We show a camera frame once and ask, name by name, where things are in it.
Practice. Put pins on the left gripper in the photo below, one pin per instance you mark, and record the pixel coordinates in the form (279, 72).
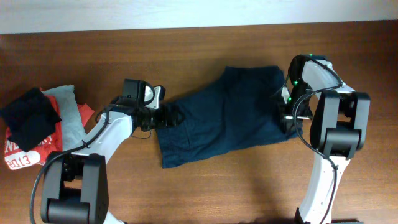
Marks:
(164, 121)

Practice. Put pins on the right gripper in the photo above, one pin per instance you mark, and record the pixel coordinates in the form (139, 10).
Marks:
(286, 116)

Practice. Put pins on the dark blue shorts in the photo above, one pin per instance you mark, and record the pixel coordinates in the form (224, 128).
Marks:
(235, 112)

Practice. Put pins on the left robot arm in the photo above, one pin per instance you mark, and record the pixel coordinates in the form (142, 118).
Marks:
(75, 181)

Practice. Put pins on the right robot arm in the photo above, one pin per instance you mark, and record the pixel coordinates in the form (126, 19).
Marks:
(339, 117)

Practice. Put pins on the grey folded garment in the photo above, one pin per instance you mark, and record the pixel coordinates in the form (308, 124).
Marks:
(72, 128)

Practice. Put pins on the black folded garment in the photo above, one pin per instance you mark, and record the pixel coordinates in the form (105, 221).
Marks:
(31, 118)

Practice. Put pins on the red printed t-shirt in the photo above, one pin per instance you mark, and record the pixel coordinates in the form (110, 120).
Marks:
(15, 158)

